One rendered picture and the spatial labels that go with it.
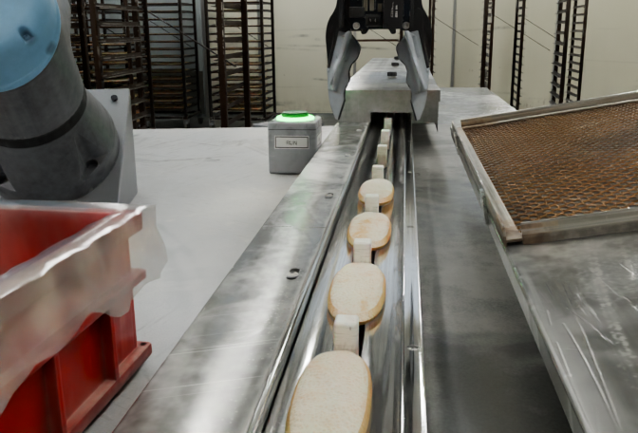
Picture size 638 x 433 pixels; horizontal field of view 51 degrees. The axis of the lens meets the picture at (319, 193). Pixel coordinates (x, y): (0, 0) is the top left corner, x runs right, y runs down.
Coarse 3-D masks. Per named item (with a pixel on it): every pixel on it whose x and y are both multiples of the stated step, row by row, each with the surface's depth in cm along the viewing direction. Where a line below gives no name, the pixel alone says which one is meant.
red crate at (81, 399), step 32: (96, 320) 36; (128, 320) 40; (64, 352) 33; (96, 352) 36; (128, 352) 40; (32, 384) 31; (64, 384) 33; (96, 384) 36; (0, 416) 28; (32, 416) 31; (64, 416) 32
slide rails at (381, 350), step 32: (352, 192) 73; (352, 256) 52; (384, 256) 52; (320, 288) 46; (320, 320) 41; (384, 320) 41; (320, 352) 37; (384, 352) 37; (288, 384) 34; (384, 384) 34; (384, 416) 31
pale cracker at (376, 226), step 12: (360, 216) 60; (372, 216) 60; (384, 216) 60; (348, 228) 58; (360, 228) 57; (372, 228) 56; (384, 228) 57; (348, 240) 55; (372, 240) 54; (384, 240) 55
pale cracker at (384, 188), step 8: (368, 184) 72; (376, 184) 72; (384, 184) 72; (360, 192) 70; (368, 192) 69; (376, 192) 69; (384, 192) 69; (392, 192) 71; (360, 200) 69; (384, 200) 68
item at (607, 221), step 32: (608, 96) 88; (480, 128) 89; (512, 128) 84; (544, 128) 80; (576, 128) 77; (480, 160) 69; (512, 160) 66; (544, 160) 64; (576, 160) 61; (512, 192) 55; (544, 192) 54; (576, 192) 52; (608, 192) 51; (512, 224) 46; (544, 224) 43; (576, 224) 42; (608, 224) 42
